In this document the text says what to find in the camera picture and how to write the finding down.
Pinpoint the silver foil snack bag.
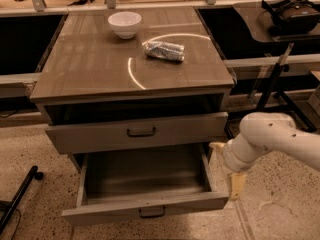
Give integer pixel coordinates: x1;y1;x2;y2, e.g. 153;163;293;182
144;41;185;62

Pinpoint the grey drawer cabinet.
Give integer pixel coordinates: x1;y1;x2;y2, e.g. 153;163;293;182
29;6;235;165

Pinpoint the grey top drawer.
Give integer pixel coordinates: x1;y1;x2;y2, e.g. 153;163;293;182
46;112;228;154

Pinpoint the dark side table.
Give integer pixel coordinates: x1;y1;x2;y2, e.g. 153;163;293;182
233;2;320;133

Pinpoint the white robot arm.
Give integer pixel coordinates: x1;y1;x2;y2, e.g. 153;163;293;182
209;112;320;201

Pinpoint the white bowl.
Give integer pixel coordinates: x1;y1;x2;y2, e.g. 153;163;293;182
108;11;142;39

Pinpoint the black stand leg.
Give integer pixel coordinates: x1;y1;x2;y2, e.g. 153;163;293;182
0;166;44;234

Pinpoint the grey drawer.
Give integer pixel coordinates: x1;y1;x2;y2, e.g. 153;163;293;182
46;112;228;154
62;144;228;226

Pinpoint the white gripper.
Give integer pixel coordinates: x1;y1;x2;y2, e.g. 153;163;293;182
209;134;266;201

